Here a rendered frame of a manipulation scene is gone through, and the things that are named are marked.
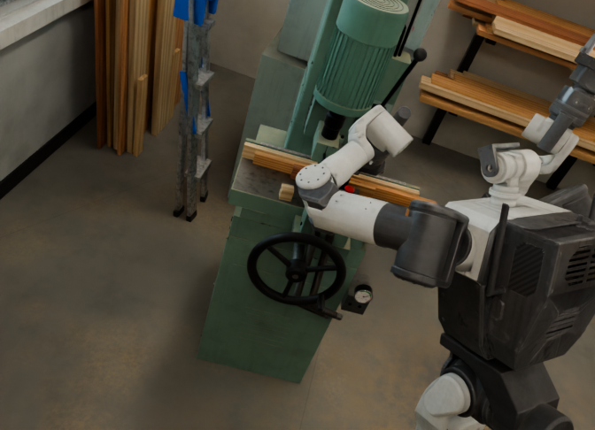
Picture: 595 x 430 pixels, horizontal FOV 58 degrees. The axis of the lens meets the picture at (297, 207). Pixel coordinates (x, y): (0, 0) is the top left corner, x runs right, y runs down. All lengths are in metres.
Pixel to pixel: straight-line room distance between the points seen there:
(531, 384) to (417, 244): 0.42
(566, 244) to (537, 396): 0.37
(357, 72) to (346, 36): 0.10
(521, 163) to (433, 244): 0.28
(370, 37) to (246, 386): 1.44
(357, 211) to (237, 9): 3.16
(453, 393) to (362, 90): 0.80
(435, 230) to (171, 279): 1.72
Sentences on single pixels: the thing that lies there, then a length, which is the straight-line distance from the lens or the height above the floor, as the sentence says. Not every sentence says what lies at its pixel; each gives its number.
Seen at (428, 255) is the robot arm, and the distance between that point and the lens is 1.01.
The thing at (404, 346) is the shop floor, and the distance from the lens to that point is 2.66.
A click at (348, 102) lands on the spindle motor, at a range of 1.53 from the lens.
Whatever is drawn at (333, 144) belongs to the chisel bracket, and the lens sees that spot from 1.65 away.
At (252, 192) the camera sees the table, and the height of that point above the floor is 0.90.
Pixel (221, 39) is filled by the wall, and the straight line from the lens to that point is 4.22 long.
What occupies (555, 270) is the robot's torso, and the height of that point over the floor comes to 1.38.
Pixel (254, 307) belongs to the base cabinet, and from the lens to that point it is 1.99.
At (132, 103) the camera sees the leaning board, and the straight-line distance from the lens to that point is 3.03.
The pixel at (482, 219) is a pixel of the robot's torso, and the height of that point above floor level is 1.35.
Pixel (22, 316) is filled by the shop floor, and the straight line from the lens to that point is 2.42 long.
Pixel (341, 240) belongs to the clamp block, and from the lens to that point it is 1.59.
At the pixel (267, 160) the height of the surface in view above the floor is 0.93.
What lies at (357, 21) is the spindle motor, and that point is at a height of 1.46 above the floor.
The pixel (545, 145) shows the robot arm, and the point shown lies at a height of 1.38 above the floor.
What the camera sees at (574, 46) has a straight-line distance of 3.56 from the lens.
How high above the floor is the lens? 1.92
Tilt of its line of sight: 38 degrees down
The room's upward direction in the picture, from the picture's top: 20 degrees clockwise
